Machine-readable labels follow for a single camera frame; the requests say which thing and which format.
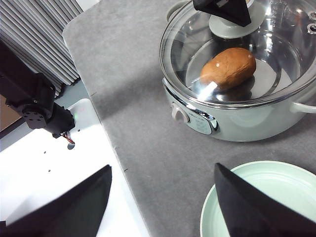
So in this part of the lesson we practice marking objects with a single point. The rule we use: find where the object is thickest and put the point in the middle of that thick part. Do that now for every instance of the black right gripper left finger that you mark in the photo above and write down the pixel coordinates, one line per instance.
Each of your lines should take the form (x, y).
(76, 212)

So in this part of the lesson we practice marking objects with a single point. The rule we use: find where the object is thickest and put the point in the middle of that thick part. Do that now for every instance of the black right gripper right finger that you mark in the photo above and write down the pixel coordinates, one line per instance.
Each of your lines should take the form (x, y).
(252, 212)

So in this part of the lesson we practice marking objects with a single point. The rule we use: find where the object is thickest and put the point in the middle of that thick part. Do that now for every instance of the green plate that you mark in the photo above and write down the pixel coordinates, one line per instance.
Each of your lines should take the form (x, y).
(292, 185)

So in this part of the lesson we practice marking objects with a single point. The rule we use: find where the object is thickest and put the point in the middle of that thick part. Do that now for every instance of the glass steamer lid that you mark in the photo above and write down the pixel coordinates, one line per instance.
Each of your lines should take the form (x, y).
(281, 36)

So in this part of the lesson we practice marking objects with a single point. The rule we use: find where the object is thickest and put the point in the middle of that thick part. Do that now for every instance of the brown potato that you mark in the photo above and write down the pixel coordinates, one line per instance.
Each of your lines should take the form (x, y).
(229, 68)

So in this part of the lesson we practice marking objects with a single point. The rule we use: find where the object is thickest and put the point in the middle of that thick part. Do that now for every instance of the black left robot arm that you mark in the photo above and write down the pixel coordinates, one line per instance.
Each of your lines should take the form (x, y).
(28, 93)

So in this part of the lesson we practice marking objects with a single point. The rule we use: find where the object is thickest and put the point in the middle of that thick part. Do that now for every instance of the green electric steamer pot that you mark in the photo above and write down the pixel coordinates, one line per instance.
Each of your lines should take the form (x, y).
(235, 124)

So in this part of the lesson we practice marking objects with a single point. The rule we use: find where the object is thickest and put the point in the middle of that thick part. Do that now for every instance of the grey ribbed panel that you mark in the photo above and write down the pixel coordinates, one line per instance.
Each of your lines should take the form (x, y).
(33, 30)

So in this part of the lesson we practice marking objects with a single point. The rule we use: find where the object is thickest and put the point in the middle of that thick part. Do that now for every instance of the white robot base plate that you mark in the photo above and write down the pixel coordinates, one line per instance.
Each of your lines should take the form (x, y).
(36, 169)

